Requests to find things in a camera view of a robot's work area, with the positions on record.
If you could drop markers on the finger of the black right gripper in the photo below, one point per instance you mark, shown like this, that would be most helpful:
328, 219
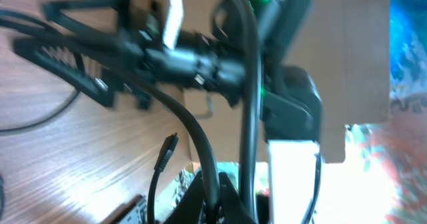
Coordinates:
53, 11
75, 75

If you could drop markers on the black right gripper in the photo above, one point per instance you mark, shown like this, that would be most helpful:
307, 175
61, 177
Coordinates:
196, 62

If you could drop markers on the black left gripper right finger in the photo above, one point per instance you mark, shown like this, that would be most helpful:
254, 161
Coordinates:
233, 210

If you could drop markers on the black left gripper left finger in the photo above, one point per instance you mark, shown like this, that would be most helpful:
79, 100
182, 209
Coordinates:
190, 208

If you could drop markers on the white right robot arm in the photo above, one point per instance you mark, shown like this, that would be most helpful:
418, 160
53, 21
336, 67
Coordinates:
283, 101

